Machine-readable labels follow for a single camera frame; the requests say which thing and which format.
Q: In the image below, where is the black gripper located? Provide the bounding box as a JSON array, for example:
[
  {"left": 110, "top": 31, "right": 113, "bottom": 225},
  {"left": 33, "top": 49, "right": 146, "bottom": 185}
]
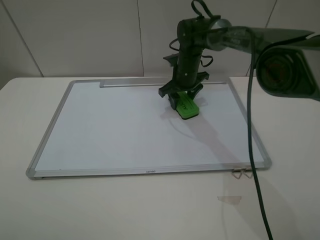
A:
[{"left": 158, "top": 49, "right": 209, "bottom": 110}]

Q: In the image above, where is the white whiteboard with aluminium frame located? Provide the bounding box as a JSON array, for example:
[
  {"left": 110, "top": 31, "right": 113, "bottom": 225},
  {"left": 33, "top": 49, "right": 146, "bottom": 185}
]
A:
[{"left": 25, "top": 77, "right": 273, "bottom": 180}]

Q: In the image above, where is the right metal hanging clip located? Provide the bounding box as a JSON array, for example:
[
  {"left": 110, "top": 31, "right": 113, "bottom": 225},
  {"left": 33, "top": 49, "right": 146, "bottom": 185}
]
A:
[{"left": 243, "top": 168, "right": 254, "bottom": 179}]

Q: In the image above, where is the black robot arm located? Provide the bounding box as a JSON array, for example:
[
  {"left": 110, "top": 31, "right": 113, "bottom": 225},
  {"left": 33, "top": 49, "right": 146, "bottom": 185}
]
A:
[{"left": 158, "top": 15, "right": 320, "bottom": 108}]

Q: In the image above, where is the green whiteboard eraser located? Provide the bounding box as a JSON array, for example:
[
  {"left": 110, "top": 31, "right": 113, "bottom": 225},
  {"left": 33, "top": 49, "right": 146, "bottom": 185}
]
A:
[{"left": 176, "top": 92, "right": 200, "bottom": 120}]

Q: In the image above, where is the black cable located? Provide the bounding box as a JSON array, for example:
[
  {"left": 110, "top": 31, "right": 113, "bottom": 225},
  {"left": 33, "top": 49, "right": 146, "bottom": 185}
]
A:
[{"left": 246, "top": 27, "right": 274, "bottom": 240}]

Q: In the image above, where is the clear tape piece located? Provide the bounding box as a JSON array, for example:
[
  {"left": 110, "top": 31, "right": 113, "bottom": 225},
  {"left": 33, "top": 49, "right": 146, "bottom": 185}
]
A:
[{"left": 217, "top": 195, "right": 242, "bottom": 206}]

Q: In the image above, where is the left metal hanging clip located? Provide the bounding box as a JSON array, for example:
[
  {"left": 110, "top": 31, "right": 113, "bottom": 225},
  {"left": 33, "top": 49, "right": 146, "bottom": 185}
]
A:
[{"left": 231, "top": 168, "right": 243, "bottom": 180}]

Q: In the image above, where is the metal hanging clip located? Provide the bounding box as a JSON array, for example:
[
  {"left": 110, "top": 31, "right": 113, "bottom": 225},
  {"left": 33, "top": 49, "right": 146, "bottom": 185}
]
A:
[
  {"left": 231, "top": 168, "right": 243, "bottom": 180},
  {"left": 243, "top": 168, "right": 254, "bottom": 179}
]

